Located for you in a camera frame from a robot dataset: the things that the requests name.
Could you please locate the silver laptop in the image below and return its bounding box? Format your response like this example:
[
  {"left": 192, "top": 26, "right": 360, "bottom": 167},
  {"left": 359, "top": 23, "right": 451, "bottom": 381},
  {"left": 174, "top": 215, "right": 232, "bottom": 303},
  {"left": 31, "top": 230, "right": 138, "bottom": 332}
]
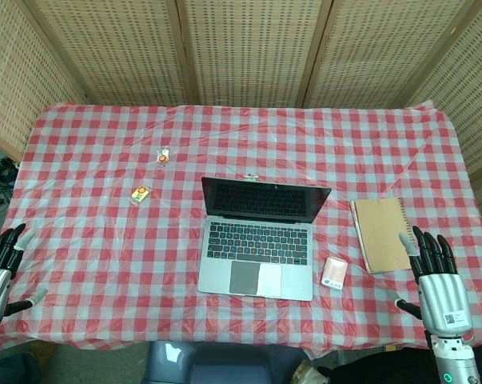
[{"left": 197, "top": 176, "right": 333, "bottom": 302}]

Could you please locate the grey blue chair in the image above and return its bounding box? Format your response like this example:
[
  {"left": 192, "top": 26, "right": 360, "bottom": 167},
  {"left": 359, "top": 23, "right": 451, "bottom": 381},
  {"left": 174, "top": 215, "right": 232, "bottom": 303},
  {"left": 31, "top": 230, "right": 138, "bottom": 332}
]
[{"left": 145, "top": 340, "right": 313, "bottom": 384}]

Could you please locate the red white checkered tablecloth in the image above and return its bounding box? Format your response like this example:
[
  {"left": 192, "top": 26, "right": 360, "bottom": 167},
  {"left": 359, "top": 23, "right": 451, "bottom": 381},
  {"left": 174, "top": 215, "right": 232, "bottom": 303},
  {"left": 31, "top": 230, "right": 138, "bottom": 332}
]
[{"left": 0, "top": 102, "right": 482, "bottom": 353}]

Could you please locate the brown kraft notebook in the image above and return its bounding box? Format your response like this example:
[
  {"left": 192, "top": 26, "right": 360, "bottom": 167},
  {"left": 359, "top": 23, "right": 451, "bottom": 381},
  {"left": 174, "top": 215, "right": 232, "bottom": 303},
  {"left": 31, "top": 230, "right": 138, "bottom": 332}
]
[{"left": 349, "top": 196, "right": 416, "bottom": 274}]

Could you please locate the orange yellow snack packet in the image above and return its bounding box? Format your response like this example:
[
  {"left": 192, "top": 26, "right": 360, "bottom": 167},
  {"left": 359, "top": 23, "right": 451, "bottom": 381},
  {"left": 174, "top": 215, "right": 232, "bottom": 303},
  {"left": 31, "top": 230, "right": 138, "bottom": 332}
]
[{"left": 130, "top": 186, "right": 151, "bottom": 206}]

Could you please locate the pink white tissue pack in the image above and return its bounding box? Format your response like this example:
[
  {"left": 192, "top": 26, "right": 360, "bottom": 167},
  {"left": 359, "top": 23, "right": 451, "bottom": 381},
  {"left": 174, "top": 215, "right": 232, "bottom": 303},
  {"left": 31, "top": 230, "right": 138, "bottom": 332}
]
[{"left": 322, "top": 257, "right": 348, "bottom": 290}]

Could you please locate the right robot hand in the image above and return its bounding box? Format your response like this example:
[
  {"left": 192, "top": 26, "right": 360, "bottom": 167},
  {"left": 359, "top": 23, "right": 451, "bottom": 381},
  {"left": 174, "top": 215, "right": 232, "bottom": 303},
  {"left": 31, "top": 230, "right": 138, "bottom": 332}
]
[{"left": 387, "top": 226, "right": 474, "bottom": 340}]

